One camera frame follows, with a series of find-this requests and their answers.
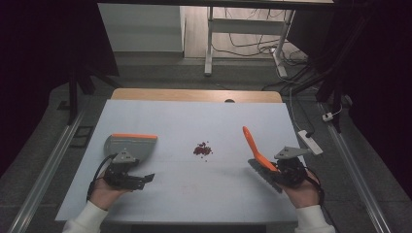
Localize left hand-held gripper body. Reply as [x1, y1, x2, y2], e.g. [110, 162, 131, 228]
[104, 149, 146, 191]

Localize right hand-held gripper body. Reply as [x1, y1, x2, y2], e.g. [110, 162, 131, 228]
[273, 146, 314, 188]

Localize grey dustpan with orange edge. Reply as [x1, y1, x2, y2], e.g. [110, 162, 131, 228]
[103, 133, 158, 164]

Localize orange brush with dark bristles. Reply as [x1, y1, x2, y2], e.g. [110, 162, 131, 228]
[242, 125, 284, 194]

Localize pile of red crumbs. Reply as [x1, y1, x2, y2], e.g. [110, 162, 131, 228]
[192, 141, 214, 159]

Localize person's right hand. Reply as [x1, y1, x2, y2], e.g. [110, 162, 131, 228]
[281, 169, 322, 209]

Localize person's left hand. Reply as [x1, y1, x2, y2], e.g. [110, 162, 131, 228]
[88, 176, 130, 212]

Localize white power strip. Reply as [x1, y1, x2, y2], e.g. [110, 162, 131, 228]
[297, 129, 325, 156]

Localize white sheet on table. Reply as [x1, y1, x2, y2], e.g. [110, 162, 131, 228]
[54, 99, 307, 225]

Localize black stand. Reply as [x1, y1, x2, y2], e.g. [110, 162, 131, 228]
[281, 64, 345, 134]
[57, 64, 122, 125]

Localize dark curtain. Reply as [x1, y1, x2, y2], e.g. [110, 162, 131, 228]
[0, 0, 120, 179]
[288, 0, 412, 198]

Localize white cabinet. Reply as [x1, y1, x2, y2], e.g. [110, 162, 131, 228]
[97, 3, 187, 52]

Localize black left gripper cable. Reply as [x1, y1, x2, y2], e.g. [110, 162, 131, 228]
[86, 153, 118, 202]

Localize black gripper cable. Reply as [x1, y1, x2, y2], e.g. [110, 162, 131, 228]
[304, 166, 326, 207]
[86, 153, 118, 202]

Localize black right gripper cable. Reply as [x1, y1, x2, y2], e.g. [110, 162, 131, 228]
[304, 166, 326, 207]

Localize black floor frame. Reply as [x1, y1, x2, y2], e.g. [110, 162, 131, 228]
[69, 125, 95, 150]

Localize white cable of power strip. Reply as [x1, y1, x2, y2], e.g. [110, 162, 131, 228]
[289, 86, 302, 132]

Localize metal floor rail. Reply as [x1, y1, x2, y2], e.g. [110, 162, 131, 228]
[319, 102, 393, 233]
[8, 108, 86, 233]

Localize black floor cables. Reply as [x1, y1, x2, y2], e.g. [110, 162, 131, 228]
[212, 8, 312, 93]

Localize white desk frame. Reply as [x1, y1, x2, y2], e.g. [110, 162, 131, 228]
[203, 6, 296, 79]

